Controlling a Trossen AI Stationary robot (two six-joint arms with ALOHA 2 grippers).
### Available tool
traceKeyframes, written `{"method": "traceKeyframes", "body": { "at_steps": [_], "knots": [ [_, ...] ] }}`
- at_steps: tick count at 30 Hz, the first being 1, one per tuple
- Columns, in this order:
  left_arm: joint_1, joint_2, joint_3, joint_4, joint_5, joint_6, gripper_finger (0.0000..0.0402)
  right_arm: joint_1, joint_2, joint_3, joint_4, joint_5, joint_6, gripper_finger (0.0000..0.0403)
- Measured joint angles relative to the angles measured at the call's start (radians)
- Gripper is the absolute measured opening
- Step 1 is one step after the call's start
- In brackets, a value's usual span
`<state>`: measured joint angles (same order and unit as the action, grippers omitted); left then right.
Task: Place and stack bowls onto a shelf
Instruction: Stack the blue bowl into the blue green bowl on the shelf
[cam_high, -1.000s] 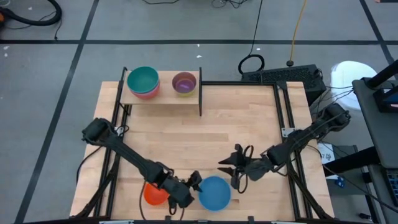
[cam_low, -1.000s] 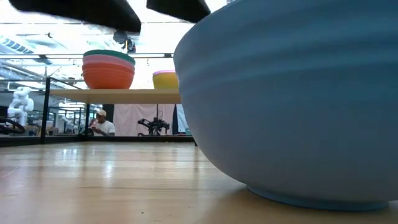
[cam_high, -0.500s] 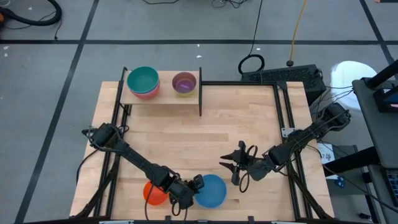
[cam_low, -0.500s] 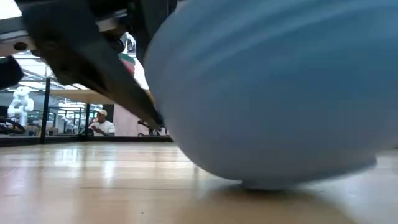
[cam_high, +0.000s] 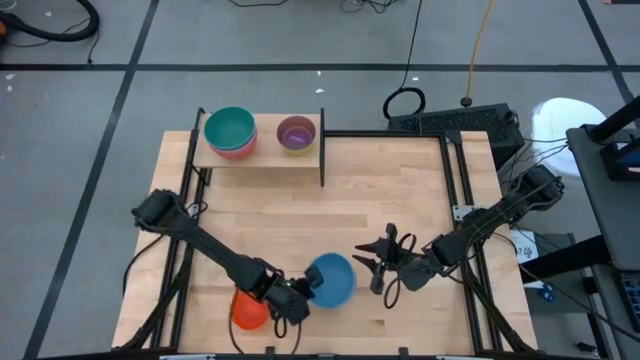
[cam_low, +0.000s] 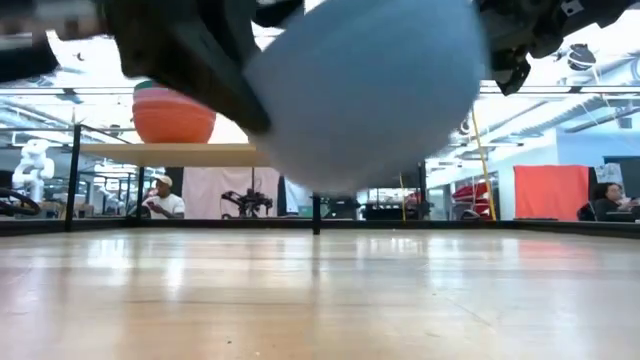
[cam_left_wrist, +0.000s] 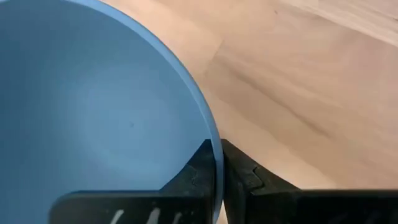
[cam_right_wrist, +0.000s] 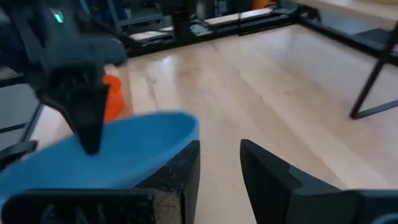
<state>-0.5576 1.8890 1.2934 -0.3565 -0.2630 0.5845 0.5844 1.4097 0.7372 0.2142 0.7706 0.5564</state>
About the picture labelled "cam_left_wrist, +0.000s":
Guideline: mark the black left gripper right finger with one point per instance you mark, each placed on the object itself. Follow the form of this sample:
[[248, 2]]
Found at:
[[280, 205]]

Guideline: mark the blue plastic bowl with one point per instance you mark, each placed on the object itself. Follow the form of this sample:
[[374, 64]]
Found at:
[[93, 93]]

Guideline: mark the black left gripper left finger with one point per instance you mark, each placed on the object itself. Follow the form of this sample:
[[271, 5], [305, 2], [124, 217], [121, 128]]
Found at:
[[186, 202]]

